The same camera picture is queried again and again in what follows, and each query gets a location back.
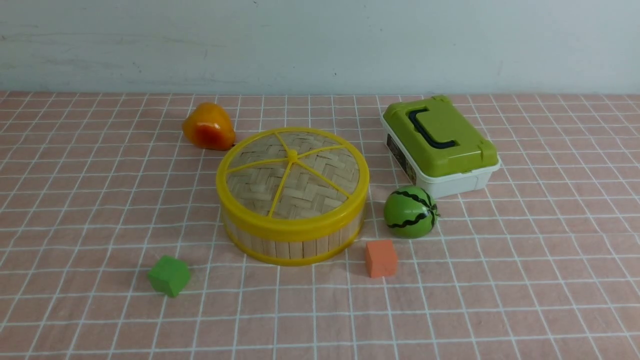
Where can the orange foam cube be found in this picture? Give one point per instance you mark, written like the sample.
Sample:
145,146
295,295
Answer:
381,259

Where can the green foam cube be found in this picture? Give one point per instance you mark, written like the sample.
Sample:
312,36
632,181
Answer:
169,276

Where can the pink checked tablecloth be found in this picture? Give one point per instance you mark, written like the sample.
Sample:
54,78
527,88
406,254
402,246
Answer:
542,264

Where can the orange yellow toy pear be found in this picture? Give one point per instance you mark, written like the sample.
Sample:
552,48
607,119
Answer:
209,127

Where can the bamboo steamer basket yellow rims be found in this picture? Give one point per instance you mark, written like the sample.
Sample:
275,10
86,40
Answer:
305,246

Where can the yellow woven bamboo steamer lid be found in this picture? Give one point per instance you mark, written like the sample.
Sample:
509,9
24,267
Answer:
293,184

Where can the green lidded white storage box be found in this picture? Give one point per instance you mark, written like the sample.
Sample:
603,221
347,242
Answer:
438,149

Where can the green toy watermelon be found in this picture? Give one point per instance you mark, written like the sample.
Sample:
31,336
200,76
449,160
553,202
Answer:
410,212

